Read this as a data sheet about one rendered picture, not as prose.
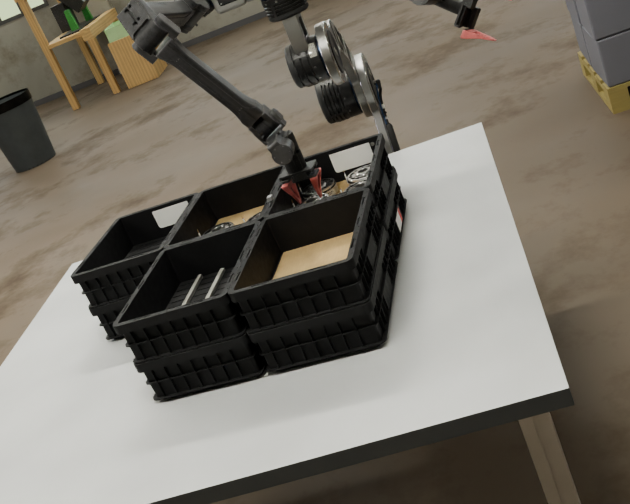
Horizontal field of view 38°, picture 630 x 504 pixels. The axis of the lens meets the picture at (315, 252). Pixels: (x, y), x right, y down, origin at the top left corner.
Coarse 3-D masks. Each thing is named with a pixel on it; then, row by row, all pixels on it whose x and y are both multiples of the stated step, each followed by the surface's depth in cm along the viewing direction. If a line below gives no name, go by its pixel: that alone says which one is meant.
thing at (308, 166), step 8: (296, 152) 245; (296, 160) 244; (304, 160) 247; (312, 160) 249; (288, 168) 246; (296, 168) 245; (304, 168) 246; (312, 168) 244; (280, 176) 248; (288, 176) 246
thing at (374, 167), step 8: (376, 136) 260; (344, 144) 264; (352, 144) 262; (376, 144) 253; (384, 144) 257; (320, 152) 266; (328, 152) 264; (376, 152) 246; (376, 160) 241; (376, 168) 238; (368, 176) 232; (376, 176) 236; (280, 184) 254; (368, 184) 227; (344, 192) 229; (272, 200) 244; (320, 200) 230; (272, 208) 240; (296, 208) 231; (264, 216) 235
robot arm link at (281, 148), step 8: (272, 112) 240; (280, 120) 241; (280, 128) 241; (256, 136) 243; (272, 136) 241; (280, 136) 239; (264, 144) 244; (272, 144) 235; (280, 144) 235; (288, 144) 236; (272, 152) 236; (280, 152) 236; (288, 152) 236; (280, 160) 237; (288, 160) 237
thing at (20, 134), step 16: (16, 96) 889; (0, 112) 885; (16, 112) 891; (32, 112) 905; (0, 128) 893; (16, 128) 895; (32, 128) 904; (0, 144) 907; (16, 144) 901; (32, 144) 906; (48, 144) 922; (16, 160) 911; (32, 160) 911
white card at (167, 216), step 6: (180, 204) 279; (186, 204) 279; (156, 210) 282; (162, 210) 281; (168, 210) 281; (174, 210) 281; (180, 210) 280; (156, 216) 283; (162, 216) 282; (168, 216) 282; (174, 216) 282; (162, 222) 283; (168, 222) 283; (174, 222) 283
